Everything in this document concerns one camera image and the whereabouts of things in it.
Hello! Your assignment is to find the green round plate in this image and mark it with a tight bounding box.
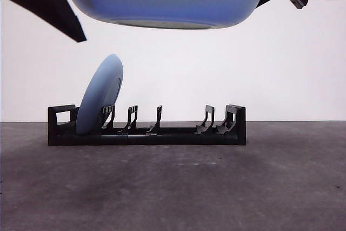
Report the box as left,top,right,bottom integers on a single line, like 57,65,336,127
66,0,261,30

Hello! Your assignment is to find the blue round plate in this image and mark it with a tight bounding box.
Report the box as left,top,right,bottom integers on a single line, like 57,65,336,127
75,54,124,136

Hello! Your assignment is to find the black plastic plate rack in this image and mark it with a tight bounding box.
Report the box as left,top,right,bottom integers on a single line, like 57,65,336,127
48,104,247,147

